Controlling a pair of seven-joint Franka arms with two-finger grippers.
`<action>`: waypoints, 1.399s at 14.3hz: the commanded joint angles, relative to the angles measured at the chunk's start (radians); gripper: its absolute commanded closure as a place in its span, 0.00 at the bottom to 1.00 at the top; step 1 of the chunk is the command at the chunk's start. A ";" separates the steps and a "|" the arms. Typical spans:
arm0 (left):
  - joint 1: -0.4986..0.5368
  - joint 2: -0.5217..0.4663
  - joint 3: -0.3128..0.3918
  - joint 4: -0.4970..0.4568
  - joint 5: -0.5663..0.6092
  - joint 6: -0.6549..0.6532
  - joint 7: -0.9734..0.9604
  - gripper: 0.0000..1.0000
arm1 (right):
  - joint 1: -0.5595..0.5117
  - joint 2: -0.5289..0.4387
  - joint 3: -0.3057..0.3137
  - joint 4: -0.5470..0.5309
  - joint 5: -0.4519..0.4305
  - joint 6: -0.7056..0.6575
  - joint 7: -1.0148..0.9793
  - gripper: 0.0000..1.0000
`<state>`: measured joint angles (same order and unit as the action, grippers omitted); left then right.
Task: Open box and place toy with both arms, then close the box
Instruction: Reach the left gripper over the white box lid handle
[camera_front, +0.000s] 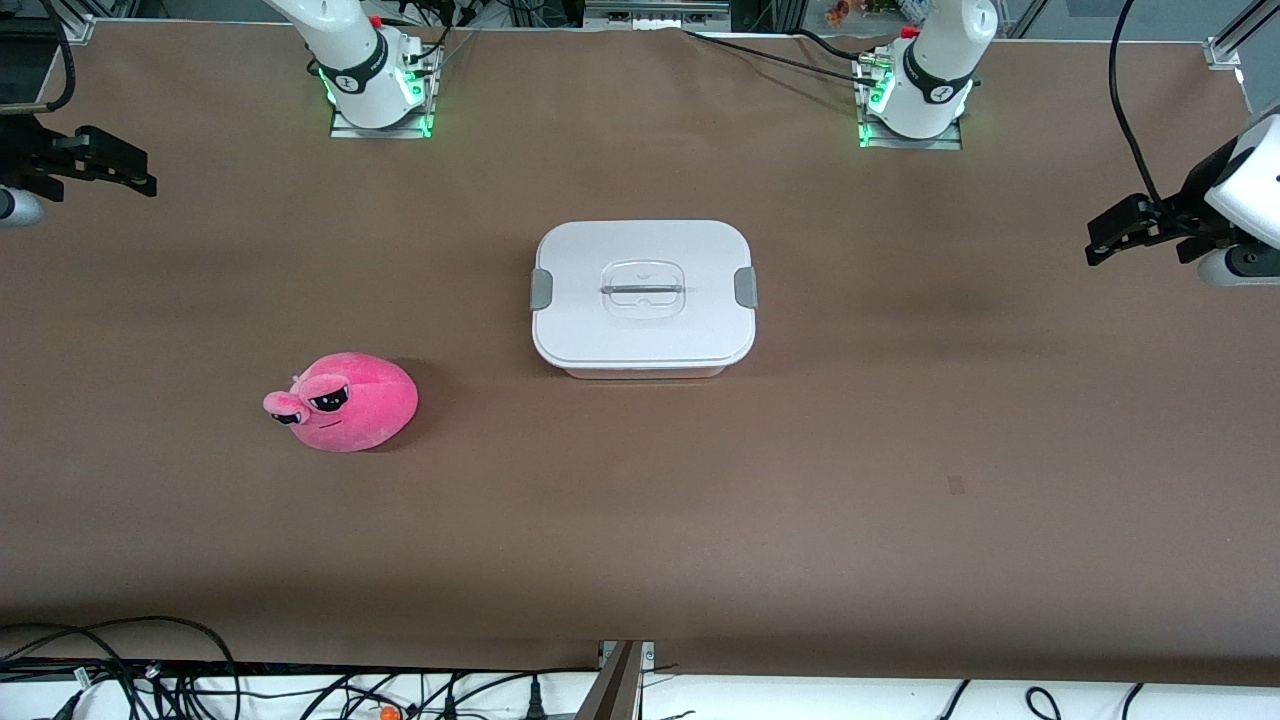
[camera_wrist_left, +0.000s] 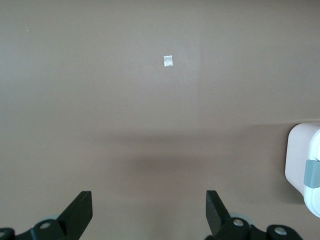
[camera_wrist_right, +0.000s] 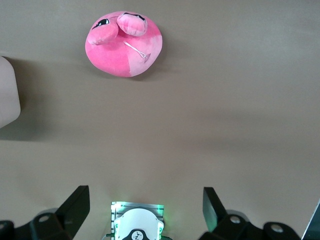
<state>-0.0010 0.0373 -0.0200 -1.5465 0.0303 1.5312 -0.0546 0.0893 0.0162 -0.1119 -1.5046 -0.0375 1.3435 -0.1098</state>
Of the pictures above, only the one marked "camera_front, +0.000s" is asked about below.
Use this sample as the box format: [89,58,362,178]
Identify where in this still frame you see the pink plush toy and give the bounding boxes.
[263,352,419,453]

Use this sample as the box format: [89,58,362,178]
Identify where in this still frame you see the white box lid grey clips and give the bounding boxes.
[530,220,758,369]

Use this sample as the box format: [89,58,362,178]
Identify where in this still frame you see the translucent plastic storage box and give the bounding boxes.
[560,362,731,379]

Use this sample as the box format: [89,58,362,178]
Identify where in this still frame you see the white lower shelf board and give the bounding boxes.
[0,668,1280,720]

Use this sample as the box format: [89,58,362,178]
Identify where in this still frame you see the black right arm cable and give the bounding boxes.
[38,0,78,113]

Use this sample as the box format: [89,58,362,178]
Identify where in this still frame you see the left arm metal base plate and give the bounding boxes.
[858,50,963,151]

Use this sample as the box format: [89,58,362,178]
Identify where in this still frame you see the short black table cable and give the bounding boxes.
[793,28,873,63]

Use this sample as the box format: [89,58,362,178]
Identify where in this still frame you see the long black table cable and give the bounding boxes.
[683,28,881,89]

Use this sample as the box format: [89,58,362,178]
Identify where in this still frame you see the black looping cable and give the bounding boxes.
[0,615,243,720]

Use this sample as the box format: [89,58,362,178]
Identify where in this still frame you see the aluminium frame post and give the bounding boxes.
[575,640,656,720]

